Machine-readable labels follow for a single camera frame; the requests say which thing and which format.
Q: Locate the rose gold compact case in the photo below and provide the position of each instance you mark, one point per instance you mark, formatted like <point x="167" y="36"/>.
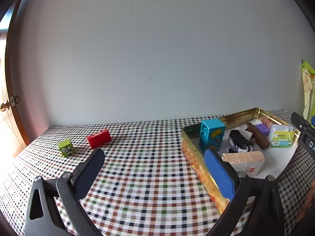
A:
<point x="267" y="122"/>

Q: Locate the brown wooden door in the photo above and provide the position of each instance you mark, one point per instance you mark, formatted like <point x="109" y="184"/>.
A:
<point x="14" y="138"/>

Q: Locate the green patterned hanging cloth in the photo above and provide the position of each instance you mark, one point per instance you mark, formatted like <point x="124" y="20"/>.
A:
<point x="308" y="74"/>

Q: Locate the gold metal tin tray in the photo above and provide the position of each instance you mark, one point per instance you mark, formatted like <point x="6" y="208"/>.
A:
<point x="276" y="159"/>

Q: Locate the brass door knob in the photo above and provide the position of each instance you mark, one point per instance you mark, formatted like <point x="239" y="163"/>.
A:
<point x="5" y="106"/>

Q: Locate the white cork-top small box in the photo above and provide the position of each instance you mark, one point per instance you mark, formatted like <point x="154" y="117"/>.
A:
<point x="248" y="162"/>

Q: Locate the red toy brick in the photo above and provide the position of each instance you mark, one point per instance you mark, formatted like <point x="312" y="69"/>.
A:
<point x="99" y="139"/>

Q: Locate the white power adapter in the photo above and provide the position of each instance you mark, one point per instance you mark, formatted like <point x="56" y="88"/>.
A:
<point x="255" y="121"/>

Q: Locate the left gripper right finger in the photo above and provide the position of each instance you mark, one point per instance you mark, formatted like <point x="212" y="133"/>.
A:
<point x="266" y="216"/>

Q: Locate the brown harmonica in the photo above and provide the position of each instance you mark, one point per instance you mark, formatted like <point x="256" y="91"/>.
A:
<point x="261" y="139"/>

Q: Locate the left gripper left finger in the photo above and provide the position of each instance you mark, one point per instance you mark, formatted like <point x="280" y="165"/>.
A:
<point x="43" y="217"/>

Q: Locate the checkered tablecloth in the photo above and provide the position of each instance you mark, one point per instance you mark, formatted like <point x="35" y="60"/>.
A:
<point x="145" y="187"/>

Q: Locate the teal toy brick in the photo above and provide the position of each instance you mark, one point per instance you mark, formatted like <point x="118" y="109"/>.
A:
<point x="211" y="134"/>

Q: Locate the purple small block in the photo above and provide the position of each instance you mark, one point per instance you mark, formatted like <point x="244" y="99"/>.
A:
<point x="263" y="129"/>

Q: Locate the black hair claw clip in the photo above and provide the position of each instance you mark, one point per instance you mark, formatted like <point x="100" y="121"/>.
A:
<point x="238" y="143"/>

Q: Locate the green toy cube brick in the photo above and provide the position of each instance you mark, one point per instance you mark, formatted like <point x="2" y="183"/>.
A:
<point x="66" y="148"/>

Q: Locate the clear floss pick box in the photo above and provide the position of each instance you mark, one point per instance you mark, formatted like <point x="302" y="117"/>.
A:
<point x="281" y="135"/>

